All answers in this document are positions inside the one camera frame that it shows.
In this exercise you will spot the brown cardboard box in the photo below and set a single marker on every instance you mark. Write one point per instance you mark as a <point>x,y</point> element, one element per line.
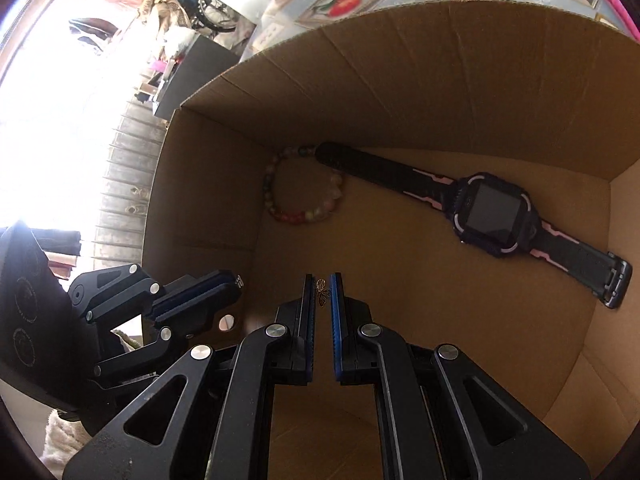
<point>425,110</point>

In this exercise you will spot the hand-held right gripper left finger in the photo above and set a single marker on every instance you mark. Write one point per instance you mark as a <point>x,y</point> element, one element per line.
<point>306,330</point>

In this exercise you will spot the black cabinet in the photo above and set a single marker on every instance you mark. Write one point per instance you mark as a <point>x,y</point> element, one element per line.
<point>200,75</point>

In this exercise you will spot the pile of clothes and bags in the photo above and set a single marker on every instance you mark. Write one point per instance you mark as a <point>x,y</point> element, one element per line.
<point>170,5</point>

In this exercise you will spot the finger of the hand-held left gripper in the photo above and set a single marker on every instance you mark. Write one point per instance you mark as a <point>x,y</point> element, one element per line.
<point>200,285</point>
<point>200,315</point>

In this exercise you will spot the small silver earring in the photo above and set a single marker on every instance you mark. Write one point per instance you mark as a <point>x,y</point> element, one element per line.
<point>239,281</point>

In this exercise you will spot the white fluffy towel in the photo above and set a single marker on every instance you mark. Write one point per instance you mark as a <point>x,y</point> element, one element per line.
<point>57,440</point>

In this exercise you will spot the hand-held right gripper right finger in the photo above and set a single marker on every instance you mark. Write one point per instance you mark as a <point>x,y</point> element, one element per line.
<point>336,330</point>

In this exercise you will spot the small gold filigree earring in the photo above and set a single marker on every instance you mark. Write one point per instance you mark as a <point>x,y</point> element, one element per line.
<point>322,295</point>

